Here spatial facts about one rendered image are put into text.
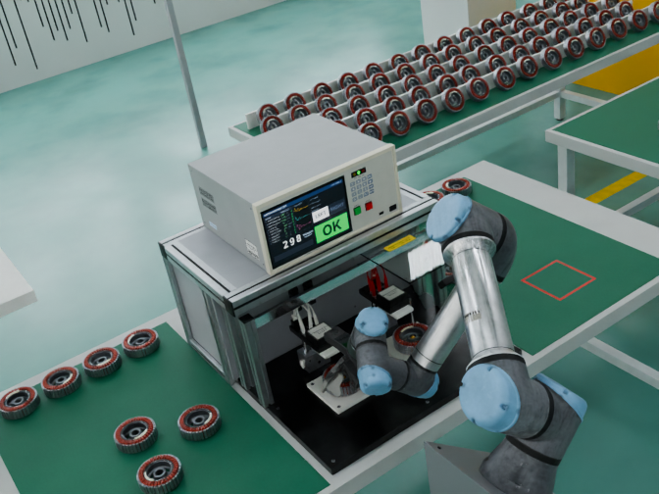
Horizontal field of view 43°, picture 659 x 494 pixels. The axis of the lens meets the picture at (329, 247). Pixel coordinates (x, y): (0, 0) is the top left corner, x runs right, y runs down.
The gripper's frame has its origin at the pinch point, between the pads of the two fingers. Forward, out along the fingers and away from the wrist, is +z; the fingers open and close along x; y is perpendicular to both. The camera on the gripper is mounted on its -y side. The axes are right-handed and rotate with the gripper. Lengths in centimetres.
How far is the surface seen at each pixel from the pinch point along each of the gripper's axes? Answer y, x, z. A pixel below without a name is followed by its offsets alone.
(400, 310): -7.3, 24.0, -4.3
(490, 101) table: -99, 166, 63
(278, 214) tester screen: -34.7, -2.8, -33.9
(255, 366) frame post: -12.9, -20.2, -4.8
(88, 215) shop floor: -244, 24, 233
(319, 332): -12.2, -0.8, -6.1
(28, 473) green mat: -26, -79, 22
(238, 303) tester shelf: -23.7, -19.9, -20.6
